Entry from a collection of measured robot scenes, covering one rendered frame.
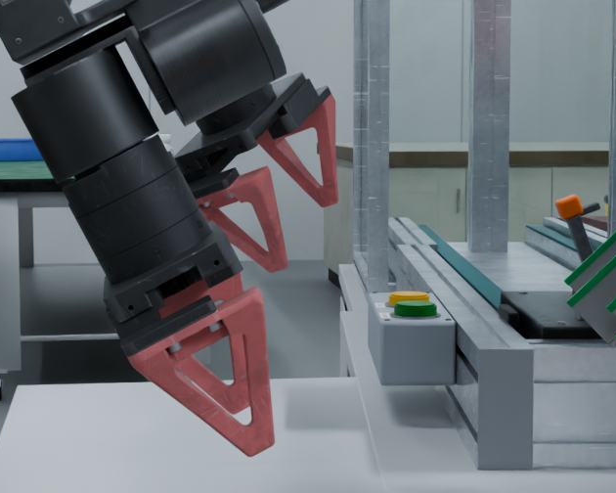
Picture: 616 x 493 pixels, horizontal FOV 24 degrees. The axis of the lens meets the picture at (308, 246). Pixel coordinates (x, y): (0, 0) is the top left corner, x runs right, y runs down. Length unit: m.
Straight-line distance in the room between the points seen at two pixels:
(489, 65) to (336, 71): 8.58
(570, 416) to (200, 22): 0.60
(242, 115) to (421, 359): 0.43
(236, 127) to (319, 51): 9.98
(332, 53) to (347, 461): 9.78
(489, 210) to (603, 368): 1.23
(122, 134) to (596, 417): 0.61
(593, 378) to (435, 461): 0.15
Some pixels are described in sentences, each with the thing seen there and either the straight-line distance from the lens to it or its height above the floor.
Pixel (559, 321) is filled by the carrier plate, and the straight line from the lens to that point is 1.24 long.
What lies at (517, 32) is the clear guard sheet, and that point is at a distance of 2.67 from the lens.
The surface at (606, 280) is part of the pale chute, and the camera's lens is 1.00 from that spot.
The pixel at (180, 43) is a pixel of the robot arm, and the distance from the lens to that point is 0.69.
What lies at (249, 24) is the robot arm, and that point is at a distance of 0.69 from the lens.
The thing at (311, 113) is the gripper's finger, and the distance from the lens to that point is 1.02.
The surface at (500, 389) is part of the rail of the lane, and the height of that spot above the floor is 0.93.
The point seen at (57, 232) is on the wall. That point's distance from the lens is 10.85.
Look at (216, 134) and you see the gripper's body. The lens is 0.95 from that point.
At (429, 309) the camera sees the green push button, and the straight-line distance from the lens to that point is 1.32.
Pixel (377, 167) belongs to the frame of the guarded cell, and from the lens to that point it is 2.13.
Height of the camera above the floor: 1.15
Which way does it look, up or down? 5 degrees down
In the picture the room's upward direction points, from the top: straight up
